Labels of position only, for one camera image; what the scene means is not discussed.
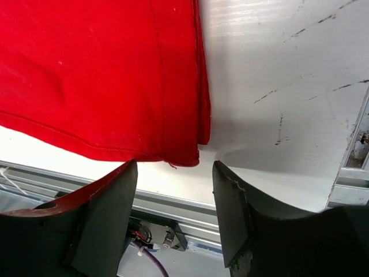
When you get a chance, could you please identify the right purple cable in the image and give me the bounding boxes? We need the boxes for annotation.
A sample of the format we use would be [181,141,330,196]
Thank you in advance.
[129,241,171,277]

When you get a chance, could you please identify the red trousers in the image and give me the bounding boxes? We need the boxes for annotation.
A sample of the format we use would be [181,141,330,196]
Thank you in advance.
[1,1,211,167]

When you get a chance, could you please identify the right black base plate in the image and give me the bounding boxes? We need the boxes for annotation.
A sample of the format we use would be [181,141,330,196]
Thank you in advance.
[127,216,187,252]

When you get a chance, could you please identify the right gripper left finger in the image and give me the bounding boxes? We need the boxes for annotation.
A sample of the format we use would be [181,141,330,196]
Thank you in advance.
[1,160,138,276]

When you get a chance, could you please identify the aluminium rail frame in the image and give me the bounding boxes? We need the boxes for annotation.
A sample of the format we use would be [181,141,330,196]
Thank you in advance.
[0,86,369,260]

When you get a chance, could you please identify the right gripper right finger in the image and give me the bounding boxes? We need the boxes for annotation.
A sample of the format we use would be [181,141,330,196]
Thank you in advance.
[212,161,368,276]

